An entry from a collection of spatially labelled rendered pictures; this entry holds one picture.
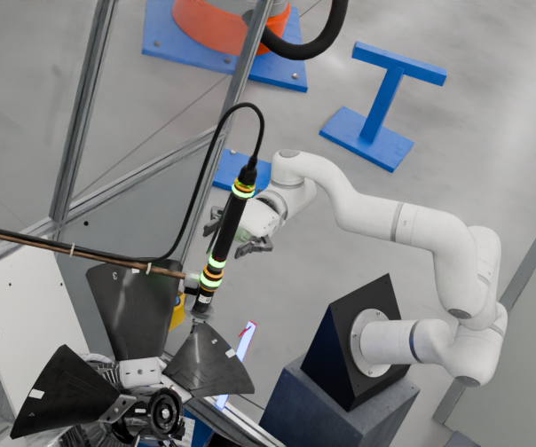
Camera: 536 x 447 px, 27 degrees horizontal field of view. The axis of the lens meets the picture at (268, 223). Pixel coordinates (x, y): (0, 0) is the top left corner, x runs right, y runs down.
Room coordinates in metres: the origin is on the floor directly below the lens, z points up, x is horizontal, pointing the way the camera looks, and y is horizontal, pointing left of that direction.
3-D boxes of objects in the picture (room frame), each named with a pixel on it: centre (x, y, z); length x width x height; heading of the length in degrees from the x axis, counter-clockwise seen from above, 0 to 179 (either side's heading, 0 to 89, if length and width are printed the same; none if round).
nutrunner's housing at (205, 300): (1.84, 0.07, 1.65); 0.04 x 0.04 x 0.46
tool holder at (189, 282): (1.83, 0.08, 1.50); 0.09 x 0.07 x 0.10; 103
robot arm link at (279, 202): (2.00, 0.01, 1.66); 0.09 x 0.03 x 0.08; 68
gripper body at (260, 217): (1.94, 0.03, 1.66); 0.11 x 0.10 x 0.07; 158
